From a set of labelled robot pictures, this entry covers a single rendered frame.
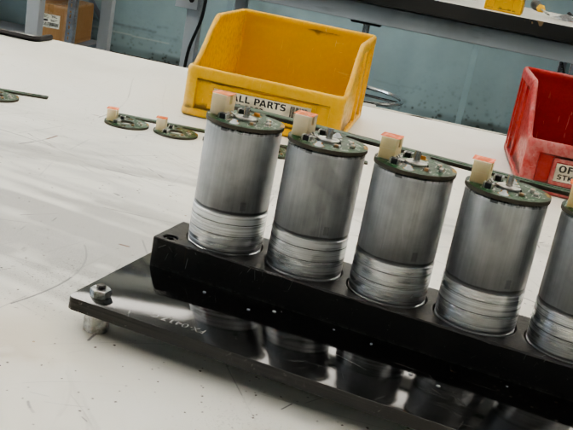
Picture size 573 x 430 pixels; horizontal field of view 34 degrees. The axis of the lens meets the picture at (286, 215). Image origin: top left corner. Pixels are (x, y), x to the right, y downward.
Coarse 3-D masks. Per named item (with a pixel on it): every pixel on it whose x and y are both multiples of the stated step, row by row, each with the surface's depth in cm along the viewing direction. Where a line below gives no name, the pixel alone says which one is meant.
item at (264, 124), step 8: (208, 112) 30; (240, 112) 30; (216, 120) 29; (224, 120) 29; (264, 120) 30; (272, 120) 30; (232, 128) 29; (240, 128) 29; (248, 128) 29; (256, 128) 29; (264, 128) 29; (272, 128) 29; (280, 128) 30
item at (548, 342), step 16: (560, 224) 27; (560, 240) 26; (560, 256) 26; (544, 272) 27; (560, 272) 26; (544, 288) 27; (560, 288) 26; (544, 304) 27; (560, 304) 26; (544, 320) 27; (560, 320) 26; (528, 336) 28; (544, 336) 27; (560, 336) 27; (544, 352) 27; (560, 352) 27
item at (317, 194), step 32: (288, 160) 29; (320, 160) 28; (352, 160) 28; (288, 192) 29; (320, 192) 28; (352, 192) 29; (288, 224) 29; (320, 224) 29; (288, 256) 29; (320, 256) 29
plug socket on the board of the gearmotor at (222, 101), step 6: (216, 90) 30; (222, 90) 30; (216, 96) 30; (222, 96) 30; (228, 96) 30; (234, 96) 30; (216, 102) 30; (222, 102) 30; (228, 102) 30; (234, 102) 30; (216, 108) 30; (222, 108) 30; (228, 108) 30; (234, 114) 30
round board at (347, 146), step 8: (288, 136) 29; (296, 136) 29; (304, 136) 28; (312, 136) 29; (296, 144) 28; (304, 144) 28; (312, 144) 28; (328, 144) 29; (336, 144) 28; (344, 144) 29; (352, 144) 29; (360, 144) 29; (320, 152) 28; (328, 152) 28; (336, 152) 28; (344, 152) 28; (352, 152) 28; (360, 152) 28
